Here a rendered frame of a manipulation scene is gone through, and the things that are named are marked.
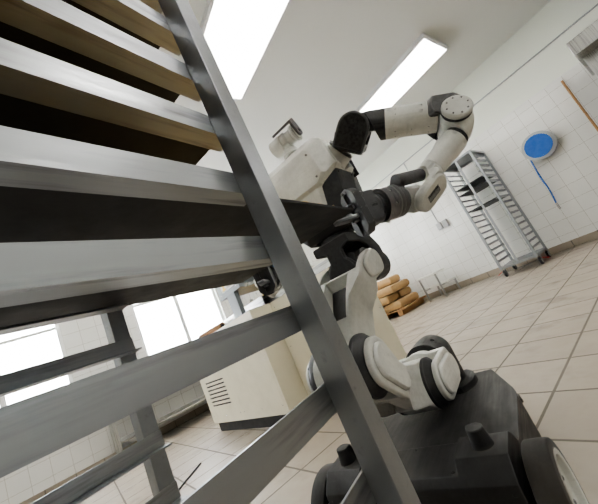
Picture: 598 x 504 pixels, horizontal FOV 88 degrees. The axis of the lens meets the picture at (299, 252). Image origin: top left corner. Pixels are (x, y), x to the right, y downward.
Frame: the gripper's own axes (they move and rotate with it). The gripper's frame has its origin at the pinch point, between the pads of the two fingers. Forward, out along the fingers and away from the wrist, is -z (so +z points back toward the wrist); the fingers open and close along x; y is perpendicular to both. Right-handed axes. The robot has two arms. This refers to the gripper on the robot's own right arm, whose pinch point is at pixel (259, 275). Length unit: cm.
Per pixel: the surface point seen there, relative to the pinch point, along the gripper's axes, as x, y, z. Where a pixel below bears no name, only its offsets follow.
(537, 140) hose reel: 73, 365, 337
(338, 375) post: -25, 15, -60
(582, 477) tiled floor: -78, 53, -5
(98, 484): -28, -27, -45
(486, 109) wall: 158, 355, 369
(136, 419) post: -21.8, -23.9, -37.2
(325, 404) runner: -27, 12, -60
